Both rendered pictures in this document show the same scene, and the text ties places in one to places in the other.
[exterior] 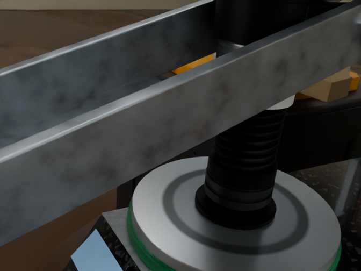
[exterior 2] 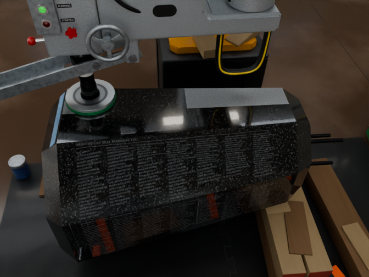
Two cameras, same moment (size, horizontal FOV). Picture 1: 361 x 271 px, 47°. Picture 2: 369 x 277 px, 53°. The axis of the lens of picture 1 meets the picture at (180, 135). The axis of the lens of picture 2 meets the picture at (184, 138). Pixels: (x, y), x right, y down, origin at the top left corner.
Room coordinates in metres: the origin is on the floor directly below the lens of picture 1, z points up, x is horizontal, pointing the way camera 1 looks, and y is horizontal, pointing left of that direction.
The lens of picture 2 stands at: (-0.53, -1.00, 1.92)
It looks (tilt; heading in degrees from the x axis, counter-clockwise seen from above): 48 degrees down; 27
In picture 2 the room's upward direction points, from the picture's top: 2 degrees clockwise
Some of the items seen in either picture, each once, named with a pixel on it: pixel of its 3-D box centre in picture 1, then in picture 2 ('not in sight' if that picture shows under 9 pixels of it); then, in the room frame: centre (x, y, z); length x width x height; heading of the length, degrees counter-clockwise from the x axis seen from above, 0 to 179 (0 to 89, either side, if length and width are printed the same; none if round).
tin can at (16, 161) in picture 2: not in sight; (20, 167); (0.24, 0.55, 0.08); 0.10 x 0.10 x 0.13
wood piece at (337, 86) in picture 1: (304, 77); (206, 43); (1.05, -0.30, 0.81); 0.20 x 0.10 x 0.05; 44
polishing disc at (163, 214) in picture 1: (233, 209); (90, 95); (0.36, -0.06, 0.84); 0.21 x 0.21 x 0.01
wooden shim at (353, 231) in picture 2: not in sight; (362, 245); (0.72, -1.43, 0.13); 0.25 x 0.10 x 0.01; 44
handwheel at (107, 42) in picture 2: not in sight; (107, 38); (0.34, -0.23, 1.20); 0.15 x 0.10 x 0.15; 127
